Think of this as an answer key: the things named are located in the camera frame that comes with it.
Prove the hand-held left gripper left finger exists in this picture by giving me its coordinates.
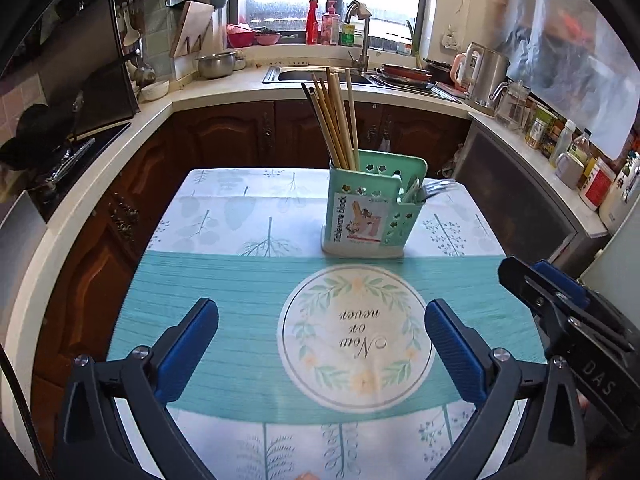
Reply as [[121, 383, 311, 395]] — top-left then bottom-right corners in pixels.
[[52, 297, 220, 480]]

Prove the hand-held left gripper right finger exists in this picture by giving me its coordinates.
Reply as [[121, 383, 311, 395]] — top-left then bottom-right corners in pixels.
[[424, 298, 588, 480]]

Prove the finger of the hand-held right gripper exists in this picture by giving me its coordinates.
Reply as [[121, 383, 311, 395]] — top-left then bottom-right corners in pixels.
[[497, 256, 596, 326], [531, 260, 640, 333]]

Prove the metal fork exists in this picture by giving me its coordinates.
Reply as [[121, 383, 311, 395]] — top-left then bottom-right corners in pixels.
[[415, 179, 459, 203]]

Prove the small metal spoon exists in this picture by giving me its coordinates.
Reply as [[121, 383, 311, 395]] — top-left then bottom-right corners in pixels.
[[400, 176, 425, 205]]

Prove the mint green utensil holder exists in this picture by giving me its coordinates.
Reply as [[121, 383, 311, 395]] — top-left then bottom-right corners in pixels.
[[321, 149, 428, 261]]

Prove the tan tapered chopstick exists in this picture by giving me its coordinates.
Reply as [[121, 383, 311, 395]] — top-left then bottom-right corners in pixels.
[[345, 70, 361, 172]]

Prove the pale bamboo chopstick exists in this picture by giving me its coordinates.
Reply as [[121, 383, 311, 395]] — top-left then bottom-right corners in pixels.
[[308, 87, 347, 170]]

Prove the black chopstick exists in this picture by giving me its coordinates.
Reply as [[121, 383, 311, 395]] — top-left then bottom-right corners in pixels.
[[301, 83, 341, 168]]

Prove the leaf print teal tablecloth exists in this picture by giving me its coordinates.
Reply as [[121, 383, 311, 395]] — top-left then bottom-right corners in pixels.
[[107, 167, 538, 480]]

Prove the grey metal appliance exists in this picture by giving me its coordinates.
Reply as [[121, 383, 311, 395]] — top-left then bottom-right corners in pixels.
[[452, 120, 608, 281]]

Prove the grey mug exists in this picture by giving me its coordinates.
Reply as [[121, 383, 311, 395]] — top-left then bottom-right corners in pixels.
[[554, 152, 583, 190]]

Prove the row of condiment jars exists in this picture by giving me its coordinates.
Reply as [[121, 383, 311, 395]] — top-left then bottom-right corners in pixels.
[[522, 102, 640, 231]]

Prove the glass pitcher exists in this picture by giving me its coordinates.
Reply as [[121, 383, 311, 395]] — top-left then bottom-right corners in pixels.
[[490, 80, 531, 128]]

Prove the steel electric kettle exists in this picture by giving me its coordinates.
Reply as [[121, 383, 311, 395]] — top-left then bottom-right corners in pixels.
[[452, 41, 511, 113]]

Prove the black cooking pot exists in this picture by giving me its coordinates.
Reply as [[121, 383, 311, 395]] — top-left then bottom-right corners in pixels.
[[424, 58, 453, 83]]

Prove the white bowl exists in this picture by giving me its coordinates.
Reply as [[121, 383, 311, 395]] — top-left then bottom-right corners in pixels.
[[140, 80, 170, 102]]

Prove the white kitchen countertop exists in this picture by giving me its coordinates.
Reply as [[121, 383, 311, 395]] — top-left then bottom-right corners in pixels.
[[0, 47, 616, 411]]

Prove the black wok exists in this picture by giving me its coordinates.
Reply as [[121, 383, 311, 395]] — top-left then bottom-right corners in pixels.
[[0, 102, 83, 173]]

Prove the black splash guard panel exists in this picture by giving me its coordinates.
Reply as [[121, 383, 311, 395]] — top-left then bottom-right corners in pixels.
[[75, 0, 142, 141]]

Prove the small steel pot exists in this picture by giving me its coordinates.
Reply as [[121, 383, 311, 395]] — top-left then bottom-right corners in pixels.
[[196, 51, 238, 80]]

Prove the steel kitchen faucet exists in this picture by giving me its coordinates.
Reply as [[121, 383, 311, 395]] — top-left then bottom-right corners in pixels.
[[344, 1, 373, 72]]

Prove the stainless steel sink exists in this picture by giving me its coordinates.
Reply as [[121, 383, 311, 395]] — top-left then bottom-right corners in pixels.
[[262, 64, 376, 86]]

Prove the red plastic basket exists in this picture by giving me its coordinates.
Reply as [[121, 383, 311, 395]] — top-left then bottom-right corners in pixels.
[[226, 23, 258, 48]]

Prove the white rice paddle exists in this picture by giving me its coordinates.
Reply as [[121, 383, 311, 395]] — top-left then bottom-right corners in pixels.
[[122, 10, 140, 46]]

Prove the pink soap bottle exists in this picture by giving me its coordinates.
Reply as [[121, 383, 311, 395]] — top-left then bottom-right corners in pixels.
[[321, 0, 341, 46]]

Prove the wooden cutting board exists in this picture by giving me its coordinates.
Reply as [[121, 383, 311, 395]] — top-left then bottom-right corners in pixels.
[[170, 0, 217, 58]]

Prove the red spray bottle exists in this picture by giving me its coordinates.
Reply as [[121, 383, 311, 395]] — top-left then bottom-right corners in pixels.
[[306, 0, 321, 45]]

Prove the black range hood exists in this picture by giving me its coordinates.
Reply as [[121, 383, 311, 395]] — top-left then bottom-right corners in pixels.
[[0, 0, 118, 86]]

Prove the clear plastic wall sheet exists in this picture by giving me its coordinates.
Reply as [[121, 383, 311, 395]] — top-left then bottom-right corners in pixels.
[[500, 0, 640, 161]]

